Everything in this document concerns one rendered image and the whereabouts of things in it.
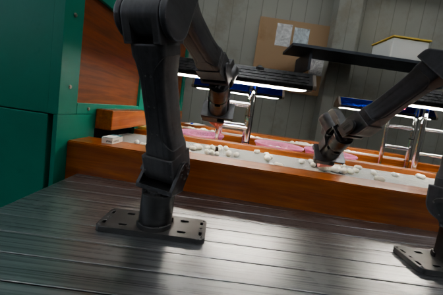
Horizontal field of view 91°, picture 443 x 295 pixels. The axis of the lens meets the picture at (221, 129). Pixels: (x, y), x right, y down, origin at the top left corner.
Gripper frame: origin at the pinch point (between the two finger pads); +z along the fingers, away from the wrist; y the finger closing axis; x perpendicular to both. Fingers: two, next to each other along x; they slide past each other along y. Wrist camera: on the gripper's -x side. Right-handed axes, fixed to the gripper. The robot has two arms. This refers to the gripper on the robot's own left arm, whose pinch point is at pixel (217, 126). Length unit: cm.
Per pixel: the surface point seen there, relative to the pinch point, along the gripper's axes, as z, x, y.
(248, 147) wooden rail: 26.1, -9.4, -14.0
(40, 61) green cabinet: -23, 4, 48
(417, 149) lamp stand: 24, -21, -94
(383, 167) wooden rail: 26, -9, -76
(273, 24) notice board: 94, -251, -40
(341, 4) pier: 67, -268, -121
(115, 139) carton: -4.0, 13.5, 30.0
